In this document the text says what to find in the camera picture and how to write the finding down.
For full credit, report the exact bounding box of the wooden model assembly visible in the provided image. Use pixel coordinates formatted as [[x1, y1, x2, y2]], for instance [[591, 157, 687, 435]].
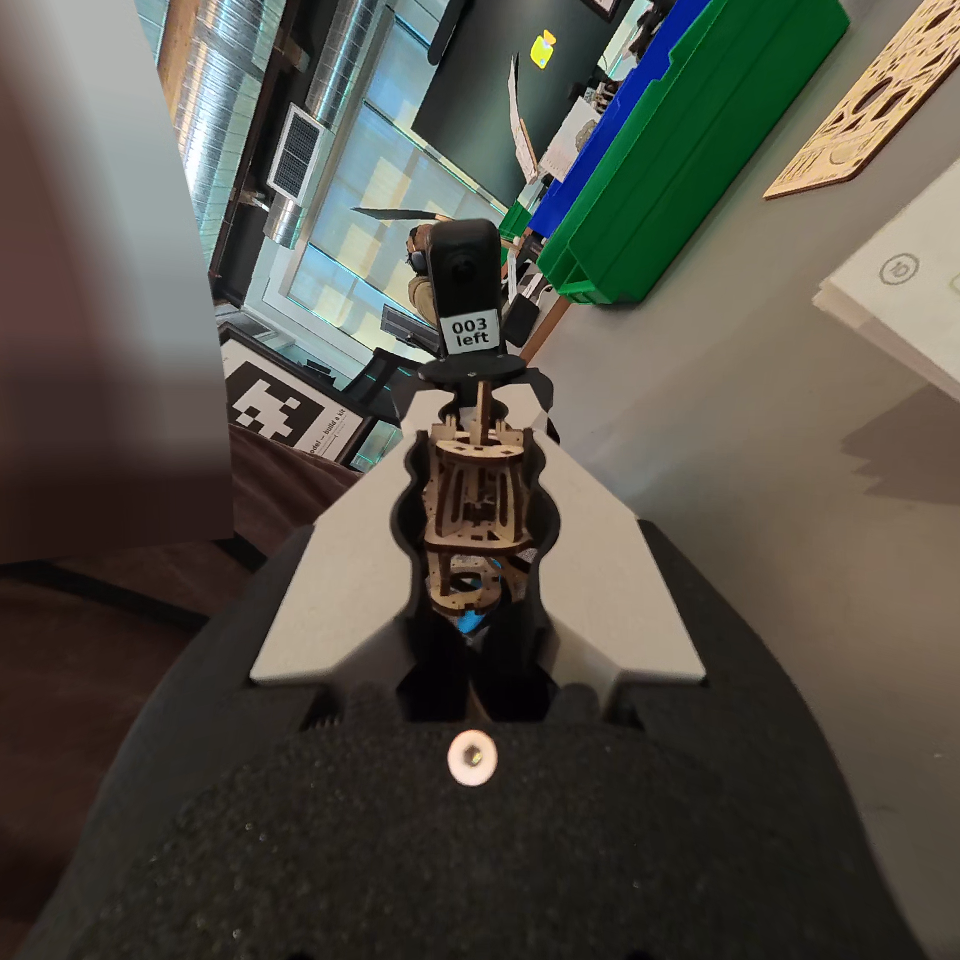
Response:
[[422, 378, 540, 624]]

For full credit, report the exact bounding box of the black lanyard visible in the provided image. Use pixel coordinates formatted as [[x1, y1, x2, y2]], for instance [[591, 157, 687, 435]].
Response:
[[0, 558, 207, 633]]

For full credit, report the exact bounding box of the instruction booklet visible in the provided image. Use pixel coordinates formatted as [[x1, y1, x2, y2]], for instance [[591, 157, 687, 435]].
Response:
[[812, 156, 960, 393]]

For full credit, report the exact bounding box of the green plastic bin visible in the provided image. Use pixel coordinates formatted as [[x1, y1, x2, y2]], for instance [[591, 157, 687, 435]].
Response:
[[534, 0, 854, 306]]

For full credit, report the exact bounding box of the white desk stand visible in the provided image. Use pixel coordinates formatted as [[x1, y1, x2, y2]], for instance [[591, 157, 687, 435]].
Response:
[[501, 268, 560, 350]]

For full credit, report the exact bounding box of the blue plastic bin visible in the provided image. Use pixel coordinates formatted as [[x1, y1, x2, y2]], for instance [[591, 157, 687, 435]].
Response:
[[528, 0, 714, 237]]

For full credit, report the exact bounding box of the large black monitor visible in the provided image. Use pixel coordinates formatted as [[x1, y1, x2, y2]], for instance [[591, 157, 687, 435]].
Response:
[[411, 0, 639, 205]]

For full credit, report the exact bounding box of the white paper stand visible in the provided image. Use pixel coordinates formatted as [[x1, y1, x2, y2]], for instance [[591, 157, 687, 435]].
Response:
[[506, 52, 543, 185]]

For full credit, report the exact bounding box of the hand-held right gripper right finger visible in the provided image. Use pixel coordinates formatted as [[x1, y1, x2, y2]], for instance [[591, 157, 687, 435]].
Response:
[[525, 437, 709, 691]]

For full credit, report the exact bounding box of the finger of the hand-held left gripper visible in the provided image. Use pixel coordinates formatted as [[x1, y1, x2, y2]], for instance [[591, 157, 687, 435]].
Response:
[[496, 381, 558, 451], [399, 388, 460, 453]]

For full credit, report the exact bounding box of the small green bin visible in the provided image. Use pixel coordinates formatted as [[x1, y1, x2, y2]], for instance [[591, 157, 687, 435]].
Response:
[[497, 197, 543, 243]]

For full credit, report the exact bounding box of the white photo sheet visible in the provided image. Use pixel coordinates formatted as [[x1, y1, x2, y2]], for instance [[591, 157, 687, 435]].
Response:
[[538, 97, 603, 183]]

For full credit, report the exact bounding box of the black office chair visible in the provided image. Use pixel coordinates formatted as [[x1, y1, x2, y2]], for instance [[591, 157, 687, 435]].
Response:
[[339, 351, 423, 430]]

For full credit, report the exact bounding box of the wooden parts sheet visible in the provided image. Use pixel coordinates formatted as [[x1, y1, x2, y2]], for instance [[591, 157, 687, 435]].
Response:
[[762, 0, 960, 201]]

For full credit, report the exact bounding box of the white vent grille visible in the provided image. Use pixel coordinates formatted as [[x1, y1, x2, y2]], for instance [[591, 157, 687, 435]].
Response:
[[266, 103, 329, 202]]

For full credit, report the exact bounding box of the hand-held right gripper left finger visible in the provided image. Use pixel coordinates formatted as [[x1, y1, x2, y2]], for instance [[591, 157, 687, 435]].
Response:
[[249, 437, 425, 690]]

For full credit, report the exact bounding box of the silver ventilation duct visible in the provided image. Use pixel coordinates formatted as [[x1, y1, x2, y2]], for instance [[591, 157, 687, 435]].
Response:
[[264, 0, 395, 250], [152, 0, 303, 226]]

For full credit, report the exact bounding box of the small black monitor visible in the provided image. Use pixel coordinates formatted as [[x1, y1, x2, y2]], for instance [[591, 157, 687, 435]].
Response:
[[378, 303, 438, 355]]

